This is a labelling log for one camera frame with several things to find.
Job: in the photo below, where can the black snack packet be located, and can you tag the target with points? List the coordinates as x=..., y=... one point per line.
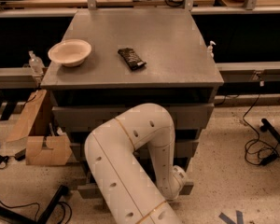
x=131, y=58

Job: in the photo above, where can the white pump bottle right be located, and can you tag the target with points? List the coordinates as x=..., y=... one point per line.
x=210, y=48

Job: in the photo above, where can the clear sanitizer bottle left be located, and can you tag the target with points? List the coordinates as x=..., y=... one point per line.
x=36, y=63

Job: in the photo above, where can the grey bottom drawer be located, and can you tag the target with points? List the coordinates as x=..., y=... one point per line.
x=89, y=189

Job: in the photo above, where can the grey top drawer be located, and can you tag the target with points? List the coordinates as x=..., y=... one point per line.
x=86, y=118

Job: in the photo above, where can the black stand leg right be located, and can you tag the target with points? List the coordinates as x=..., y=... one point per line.
x=267, y=126

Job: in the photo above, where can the black stand leg left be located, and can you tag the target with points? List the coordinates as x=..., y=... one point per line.
x=7, y=212

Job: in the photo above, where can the grey drawer cabinet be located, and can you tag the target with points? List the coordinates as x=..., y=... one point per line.
x=179, y=69

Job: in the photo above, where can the black stand leg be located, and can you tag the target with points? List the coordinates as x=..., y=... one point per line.
x=7, y=212
x=267, y=126

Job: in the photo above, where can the grey drawer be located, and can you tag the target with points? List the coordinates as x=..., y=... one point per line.
x=184, y=150
x=86, y=118
x=89, y=189

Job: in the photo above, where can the cardboard box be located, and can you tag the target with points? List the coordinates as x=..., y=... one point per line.
x=41, y=148

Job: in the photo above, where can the white bowl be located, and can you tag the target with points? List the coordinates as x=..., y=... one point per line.
x=70, y=53

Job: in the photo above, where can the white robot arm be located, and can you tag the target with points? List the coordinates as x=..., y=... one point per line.
x=131, y=159

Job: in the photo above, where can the grey middle drawer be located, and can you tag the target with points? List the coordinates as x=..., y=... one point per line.
x=184, y=150

